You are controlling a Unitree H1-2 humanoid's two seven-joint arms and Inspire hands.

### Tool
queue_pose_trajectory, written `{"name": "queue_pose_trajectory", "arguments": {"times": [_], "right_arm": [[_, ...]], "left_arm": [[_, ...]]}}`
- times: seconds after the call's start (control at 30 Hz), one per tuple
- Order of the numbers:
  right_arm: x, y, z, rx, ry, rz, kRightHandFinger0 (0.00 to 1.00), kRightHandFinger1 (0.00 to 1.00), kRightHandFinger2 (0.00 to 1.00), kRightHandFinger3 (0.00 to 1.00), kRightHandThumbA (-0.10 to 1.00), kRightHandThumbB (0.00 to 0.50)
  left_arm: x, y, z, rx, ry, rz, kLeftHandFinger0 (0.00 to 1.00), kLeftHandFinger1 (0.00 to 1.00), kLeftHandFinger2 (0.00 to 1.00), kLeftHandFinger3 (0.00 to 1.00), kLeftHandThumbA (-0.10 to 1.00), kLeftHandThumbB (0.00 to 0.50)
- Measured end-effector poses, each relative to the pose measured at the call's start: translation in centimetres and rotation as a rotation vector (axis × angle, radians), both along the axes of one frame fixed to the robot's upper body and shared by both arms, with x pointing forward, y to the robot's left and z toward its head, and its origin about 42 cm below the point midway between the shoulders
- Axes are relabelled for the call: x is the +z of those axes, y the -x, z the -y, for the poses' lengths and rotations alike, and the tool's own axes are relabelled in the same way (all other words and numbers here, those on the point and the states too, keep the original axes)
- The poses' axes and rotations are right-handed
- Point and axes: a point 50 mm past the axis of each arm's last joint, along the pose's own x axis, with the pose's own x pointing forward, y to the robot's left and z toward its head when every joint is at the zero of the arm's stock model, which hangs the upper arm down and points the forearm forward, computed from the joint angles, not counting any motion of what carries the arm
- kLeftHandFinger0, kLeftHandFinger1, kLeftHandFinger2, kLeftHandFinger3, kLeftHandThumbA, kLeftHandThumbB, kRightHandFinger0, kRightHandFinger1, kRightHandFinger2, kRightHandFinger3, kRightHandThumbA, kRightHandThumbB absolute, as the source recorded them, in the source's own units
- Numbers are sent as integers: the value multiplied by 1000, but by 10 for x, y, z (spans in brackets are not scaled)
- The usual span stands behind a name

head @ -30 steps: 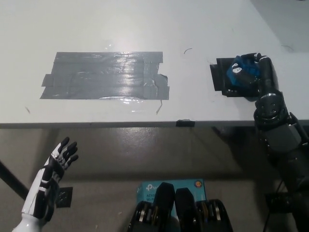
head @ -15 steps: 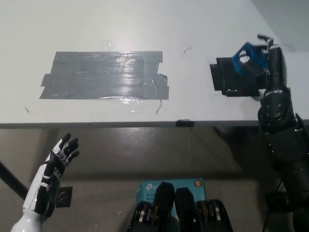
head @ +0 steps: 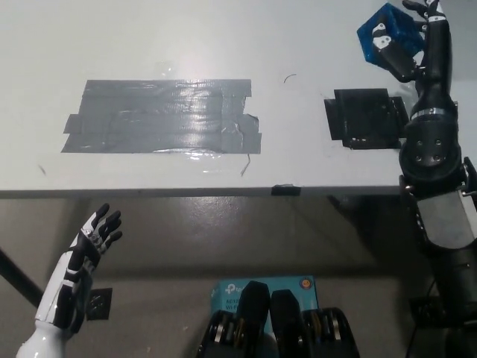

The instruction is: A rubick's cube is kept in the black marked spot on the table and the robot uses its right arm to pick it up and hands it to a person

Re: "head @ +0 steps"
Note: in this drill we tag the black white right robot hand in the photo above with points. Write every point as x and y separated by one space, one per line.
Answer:
438 56

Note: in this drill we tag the teal router cardboard box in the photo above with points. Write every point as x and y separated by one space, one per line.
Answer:
231 292

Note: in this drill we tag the blue rubik's cube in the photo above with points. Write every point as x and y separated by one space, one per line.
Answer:
400 31

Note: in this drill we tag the grey duct tape patch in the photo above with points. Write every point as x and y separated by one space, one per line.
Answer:
160 117

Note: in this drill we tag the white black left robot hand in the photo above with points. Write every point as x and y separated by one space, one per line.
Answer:
72 276

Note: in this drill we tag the black tape square mark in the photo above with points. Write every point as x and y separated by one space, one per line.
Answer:
365 115

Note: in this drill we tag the black floor outlet plate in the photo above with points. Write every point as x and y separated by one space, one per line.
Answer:
98 304
425 313

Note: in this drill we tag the black table leg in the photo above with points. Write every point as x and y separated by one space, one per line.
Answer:
18 277

